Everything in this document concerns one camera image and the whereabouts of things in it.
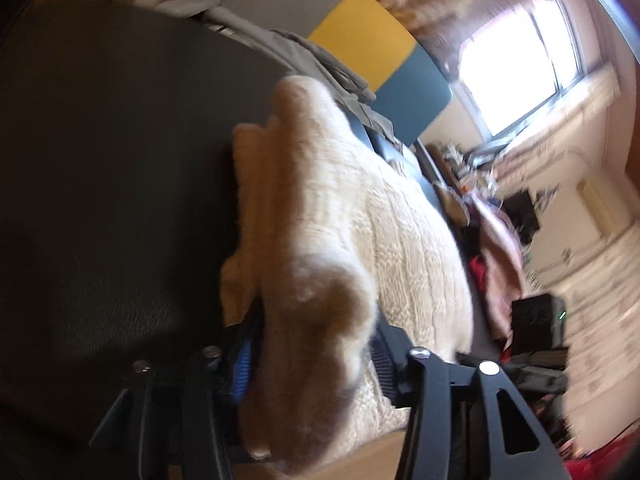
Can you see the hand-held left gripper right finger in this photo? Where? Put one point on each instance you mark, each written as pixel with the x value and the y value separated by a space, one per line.
pixel 386 365

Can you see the grey yellow blue chair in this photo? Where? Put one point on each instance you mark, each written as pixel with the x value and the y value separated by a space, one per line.
pixel 360 35

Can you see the black monitor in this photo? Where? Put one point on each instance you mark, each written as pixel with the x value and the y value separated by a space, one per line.
pixel 520 212

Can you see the red garment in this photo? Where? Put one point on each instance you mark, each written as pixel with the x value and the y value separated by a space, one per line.
pixel 480 270

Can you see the grey garment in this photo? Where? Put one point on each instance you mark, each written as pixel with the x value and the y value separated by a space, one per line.
pixel 310 55

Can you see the tan garment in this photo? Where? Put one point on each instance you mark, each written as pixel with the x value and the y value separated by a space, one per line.
pixel 452 205

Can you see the pink garment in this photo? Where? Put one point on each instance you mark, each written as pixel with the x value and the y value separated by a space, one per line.
pixel 500 250

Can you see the window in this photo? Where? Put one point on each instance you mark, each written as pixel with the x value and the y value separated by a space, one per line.
pixel 515 60

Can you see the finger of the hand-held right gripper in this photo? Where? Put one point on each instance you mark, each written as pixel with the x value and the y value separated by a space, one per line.
pixel 530 377

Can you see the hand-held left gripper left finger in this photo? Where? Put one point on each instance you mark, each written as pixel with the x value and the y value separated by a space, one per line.
pixel 244 360

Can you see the cream knit sweater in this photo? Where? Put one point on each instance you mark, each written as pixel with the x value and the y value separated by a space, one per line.
pixel 390 240

